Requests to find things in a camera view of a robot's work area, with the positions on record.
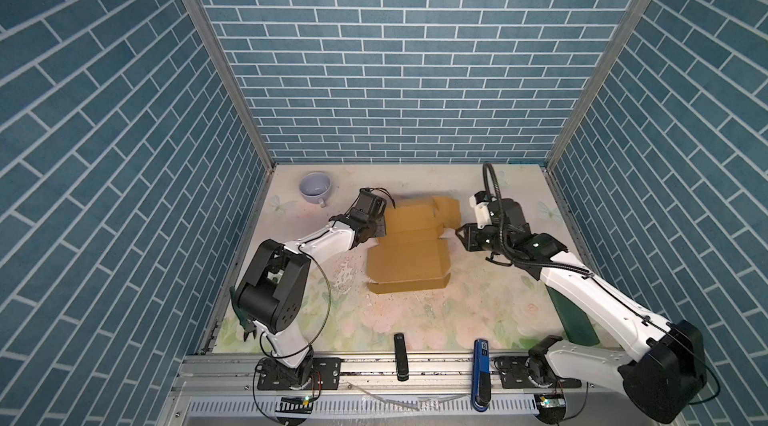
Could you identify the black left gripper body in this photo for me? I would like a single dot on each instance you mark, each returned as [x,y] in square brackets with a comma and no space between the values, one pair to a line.
[375,226]

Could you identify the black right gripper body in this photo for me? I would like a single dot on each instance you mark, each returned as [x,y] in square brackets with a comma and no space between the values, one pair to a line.
[487,237]

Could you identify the brown cardboard box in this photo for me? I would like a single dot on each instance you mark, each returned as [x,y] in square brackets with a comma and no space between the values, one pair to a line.
[412,255]

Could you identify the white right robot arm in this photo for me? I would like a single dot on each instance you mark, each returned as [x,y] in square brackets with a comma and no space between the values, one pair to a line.
[660,366]

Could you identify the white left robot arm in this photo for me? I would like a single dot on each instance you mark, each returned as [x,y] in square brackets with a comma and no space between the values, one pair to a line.
[269,296]

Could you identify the lavender ceramic cup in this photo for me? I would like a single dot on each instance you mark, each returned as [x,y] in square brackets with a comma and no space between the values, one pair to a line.
[315,188]

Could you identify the green rectangular block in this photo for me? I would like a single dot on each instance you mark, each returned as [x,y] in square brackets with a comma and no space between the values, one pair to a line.
[576,324]

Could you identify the black marker pen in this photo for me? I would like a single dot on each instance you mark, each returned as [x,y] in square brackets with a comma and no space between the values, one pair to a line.
[401,358]

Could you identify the right controller board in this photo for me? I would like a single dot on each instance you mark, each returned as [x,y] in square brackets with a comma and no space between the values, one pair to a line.
[550,401]

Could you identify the controller board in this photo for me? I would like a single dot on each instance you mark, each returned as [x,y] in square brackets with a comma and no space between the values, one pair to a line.
[550,401]
[294,405]

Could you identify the left controller board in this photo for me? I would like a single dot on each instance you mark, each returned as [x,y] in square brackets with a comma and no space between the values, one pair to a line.
[294,405]

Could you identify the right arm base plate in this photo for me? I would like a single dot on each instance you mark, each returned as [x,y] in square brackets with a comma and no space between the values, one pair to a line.
[515,372]

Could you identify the green handled pliers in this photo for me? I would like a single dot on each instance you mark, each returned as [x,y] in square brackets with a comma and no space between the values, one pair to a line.
[249,328]

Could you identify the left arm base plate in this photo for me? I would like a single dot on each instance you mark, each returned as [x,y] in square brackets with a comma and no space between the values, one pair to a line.
[273,375]

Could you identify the aluminium front rail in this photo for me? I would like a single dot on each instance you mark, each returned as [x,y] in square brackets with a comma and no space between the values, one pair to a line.
[220,389]

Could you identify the aluminium right corner post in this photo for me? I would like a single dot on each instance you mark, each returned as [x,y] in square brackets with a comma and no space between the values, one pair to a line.
[608,59]

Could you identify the aluminium corner post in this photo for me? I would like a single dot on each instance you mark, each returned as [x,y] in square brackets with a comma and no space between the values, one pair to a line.
[608,59]
[206,32]

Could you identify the aluminium left corner post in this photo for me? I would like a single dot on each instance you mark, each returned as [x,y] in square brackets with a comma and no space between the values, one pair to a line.
[206,32]

